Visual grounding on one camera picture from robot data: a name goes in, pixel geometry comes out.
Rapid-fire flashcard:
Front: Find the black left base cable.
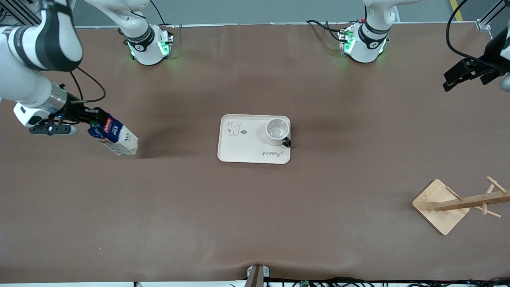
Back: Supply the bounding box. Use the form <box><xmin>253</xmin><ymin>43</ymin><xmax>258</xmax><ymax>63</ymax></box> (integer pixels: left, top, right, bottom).
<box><xmin>306</xmin><ymin>19</ymin><xmax>365</xmax><ymax>42</ymax></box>

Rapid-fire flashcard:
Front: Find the aluminium frame post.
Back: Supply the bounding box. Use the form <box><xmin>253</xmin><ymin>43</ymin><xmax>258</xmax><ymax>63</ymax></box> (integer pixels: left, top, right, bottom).
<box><xmin>0</xmin><ymin>0</ymin><xmax>42</xmax><ymax>26</ymax></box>
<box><xmin>476</xmin><ymin>0</ymin><xmax>510</xmax><ymax>31</ymax></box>

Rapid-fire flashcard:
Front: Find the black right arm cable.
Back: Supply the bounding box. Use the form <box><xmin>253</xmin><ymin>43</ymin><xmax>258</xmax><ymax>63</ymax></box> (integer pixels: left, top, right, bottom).
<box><xmin>70</xmin><ymin>66</ymin><xmax>107</xmax><ymax>103</ymax></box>

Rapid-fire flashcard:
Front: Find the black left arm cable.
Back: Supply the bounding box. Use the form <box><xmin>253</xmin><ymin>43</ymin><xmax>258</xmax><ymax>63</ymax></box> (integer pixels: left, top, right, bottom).
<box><xmin>446</xmin><ymin>0</ymin><xmax>510</xmax><ymax>70</ymax></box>

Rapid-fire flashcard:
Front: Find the black base cable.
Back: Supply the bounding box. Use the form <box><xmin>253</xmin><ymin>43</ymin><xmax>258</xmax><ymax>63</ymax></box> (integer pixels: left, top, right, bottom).
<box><xmin>306</xmin><ymin>19</ymin><xmax>365</xmax><ymax>42</ymax></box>
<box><xmin>149</xmin><ymin>0</ymin><xmax>176</xmax><ymax>28</ymax></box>

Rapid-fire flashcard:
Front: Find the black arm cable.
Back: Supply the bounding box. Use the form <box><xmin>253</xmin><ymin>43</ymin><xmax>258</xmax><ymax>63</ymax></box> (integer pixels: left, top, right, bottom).
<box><xmin>446</xmin><ymin>0</ymin><xmax>510</xmax><ymax>70</ymax></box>
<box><xmin>70</xmin><ymin>66</ymin><xmax>107</xmax><ymax>103</ymax></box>

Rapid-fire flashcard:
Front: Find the cream plastic tray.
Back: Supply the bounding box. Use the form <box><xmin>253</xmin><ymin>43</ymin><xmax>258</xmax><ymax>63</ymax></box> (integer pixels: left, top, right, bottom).
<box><xmin>217</xmin><ymin>114</ymin><xmax>291</xmax><ymax>164</ymax></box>

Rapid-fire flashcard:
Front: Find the wooden mug stand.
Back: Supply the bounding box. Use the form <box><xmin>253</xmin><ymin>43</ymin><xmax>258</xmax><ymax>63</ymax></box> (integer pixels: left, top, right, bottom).
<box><xmin>411</xmin><ymin>175</ymin><xmax>510</xmax><ymax>236</ymax></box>

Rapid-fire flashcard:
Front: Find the black right base cable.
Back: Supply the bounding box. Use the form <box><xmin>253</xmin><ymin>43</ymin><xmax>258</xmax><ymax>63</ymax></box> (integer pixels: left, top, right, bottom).
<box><xmin>149</xmin><ymin>0</ymin><xmax>176</xmax><ymax>28</ymax></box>

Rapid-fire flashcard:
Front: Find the blue and white milk carton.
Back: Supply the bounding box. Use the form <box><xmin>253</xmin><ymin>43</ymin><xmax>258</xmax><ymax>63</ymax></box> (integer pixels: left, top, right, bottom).
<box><xmin>88</xmin><ymin>113</ymin><xmax>139</xmax><ymax>156</ymax></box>

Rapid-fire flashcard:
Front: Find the white smiley mug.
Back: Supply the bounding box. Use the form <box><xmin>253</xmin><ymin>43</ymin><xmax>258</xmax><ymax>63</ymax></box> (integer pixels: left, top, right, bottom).
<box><xmin>265</xmin><ymin>117</ymin><xmax>292</xmax><ymax>148</ymax></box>

